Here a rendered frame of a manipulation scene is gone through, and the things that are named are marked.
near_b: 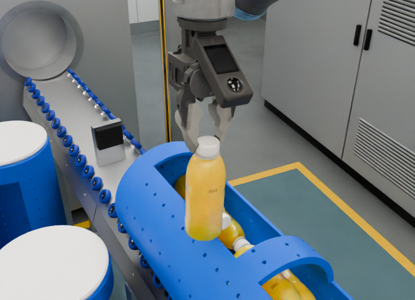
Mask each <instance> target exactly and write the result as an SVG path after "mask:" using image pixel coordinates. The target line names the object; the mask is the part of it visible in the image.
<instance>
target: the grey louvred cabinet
mask: <svg viewBox="0 0 415 300"><path fill-rule="evenodd" d="M261 96H262V97H263V98H264V99H265V101H264V106H266V107H267V108H268V109H269V110H270V111H271V112H273V113H274V114H275V115H276V116H277V117H279V118H280V119H281V120H283V121H284V122H285V123H286V124H287V125H289V126H290V127H291V128H292V129H294V131H296V132H297V133H299V134H300V135H301V136H302V137H303V138H304V139H306V140H307V141H309V142H310V143H311V144H312V145H313V146H314V147H316V148H317V149H318V150H320V152H322V153H323V154H324V155H325V156H327V157H328V158H329V159H330V160H332V161H333V162H334V163H335V164H337V165H338V166H339V167H340V168H341V169H343V170H344V171H345V172H346V173H347V174H348V175H350V176H351V177H353V178H354V179H355V180H356V181H357V182H358V183H360V184H361V185H363V187H365V188H366V189H367V190H368V191H370V192H371V193H372V194H373V195H374V196H376V197H377V198H378V199H379V200H381V201H382V202H383V203H384V204H386V205H387V206H388V207H389V208H391V210H393V211H394V212H395V213H397V214H398V215H399V216H400V217H401V218H402V219H404V220H405V221H407V222H408V223H409V224H410V225H411V226H412V227H414V228H415V0H278V1H277V2H275V3H273V4H271V5H270V6H269V7H268V8H267V16H266V34H265V43H264V61H263V71H262V88H261Z"/></svg>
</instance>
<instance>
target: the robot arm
mask: <svg viewBox="0 0 415 300"><path fill-rule="evenodd" d="M277 1H278V0H172V12H173V13H174V14H175V15H176V16H177V22H178V23H179V27H181V28H182V44H180V45H179V46H178V49H177V51H174V52H168V76H169V84H170V85H171V86H173V87H174V89H175V90H176V91H178V94H177V109H178V110H177V111H176V112H175V121H176V123H177V125H178V126H179V127H180V129H181V131H182V134H183V138H184V141H185V144H186V146H187V148H188V149H189V150H190V152H191V153H195V151H196V149H197V148H198V146H199V143H198V135H199V128H198V125H199V121H200V119H201V117H202V116H203V109H202V108H201V107H200V106H199V105H197V104H196V99H197V100H198V101H200V102H202V101H203V100H204V98H207V97H211V96H212V103H211V104H208V110H209V114H210V116H211V117H212V119H213V120H214V121H215V123H214V125H215V126H216V134H215V135H214V137H216V138H217V139H218V140H219V142H220V146H221V144H222V142H223V140H224V138H225V136H226V134H227V132H228V129H229V127H230V124H231V121H232V118H233V116H234V113H235V108H236V106H240V105H245V104H249V102H250V100H251V98H252V97H253V90H252V89H251V87H250V85H249V83H248V81H247V79H246V78H245V76H244V74H243V72H242V71H241V68H240V66H239V65H238V62H237V61H236V59H235V57H234V55H233V54H232V52H231V50H230V48H229V46H228V44H227V42H226V40H225V38H224V37H223V36H222V35H216V31H217V30H223V29H225V28H227V22H228V18H229V17H232V16H234V17H236V18H238V19H240V20H245V21H251V20H256V19H258V18H260V16H262V15H264V14H265V13H266V11H267V8H268V7H269V6H270V5H271V4H273V3H275V2H277ZM180 46H182V48H180ZM170 63H171V67H170Z"/></svg>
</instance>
